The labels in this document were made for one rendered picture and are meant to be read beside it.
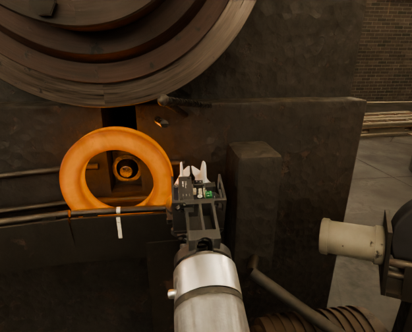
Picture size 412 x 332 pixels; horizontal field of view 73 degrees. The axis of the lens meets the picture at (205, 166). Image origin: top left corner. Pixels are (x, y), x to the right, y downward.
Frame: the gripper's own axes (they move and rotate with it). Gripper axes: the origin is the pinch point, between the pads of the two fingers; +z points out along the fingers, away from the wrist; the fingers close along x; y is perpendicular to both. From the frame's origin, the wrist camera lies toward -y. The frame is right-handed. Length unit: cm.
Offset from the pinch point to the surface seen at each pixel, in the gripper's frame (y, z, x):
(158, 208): -2.2, -5.7, 5.9
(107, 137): 8.7, -0.4, 13.1
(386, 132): -158, 257, -288
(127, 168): -2.5, 5.6, 12.0
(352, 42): 18.5, 16.8, -33.6
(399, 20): -83, 608, -521
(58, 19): 26.2, -5.5, 14.1
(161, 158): 5.2, -1.7, 4.9
